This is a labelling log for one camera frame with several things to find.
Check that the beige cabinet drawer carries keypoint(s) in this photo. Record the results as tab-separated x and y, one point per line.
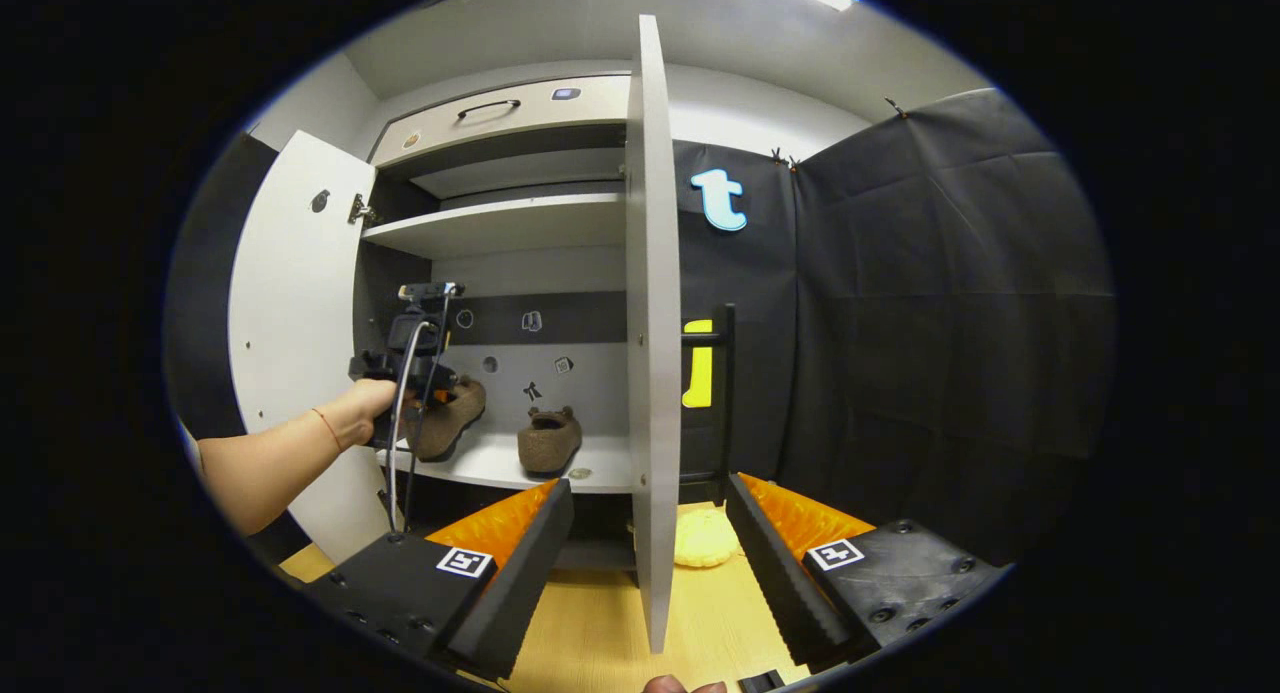
540	113

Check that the white shoe cabinet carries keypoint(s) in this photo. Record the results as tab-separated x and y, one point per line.
590	393

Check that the black backdrop cloth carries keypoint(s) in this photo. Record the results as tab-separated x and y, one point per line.
900	303

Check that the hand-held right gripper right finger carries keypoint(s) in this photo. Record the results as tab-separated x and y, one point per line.
780	583

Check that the white cabinet door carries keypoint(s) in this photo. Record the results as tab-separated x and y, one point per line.
655	323
290	303

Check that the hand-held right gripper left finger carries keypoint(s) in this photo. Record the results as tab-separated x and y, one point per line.
520	573

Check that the white cabinet shelf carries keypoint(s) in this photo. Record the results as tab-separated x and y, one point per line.
500	223
500	463

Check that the yellow round bread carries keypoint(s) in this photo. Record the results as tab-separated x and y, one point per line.
708	538

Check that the brown fuzzy shoe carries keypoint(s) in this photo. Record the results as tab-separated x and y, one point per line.
455	418
548	443

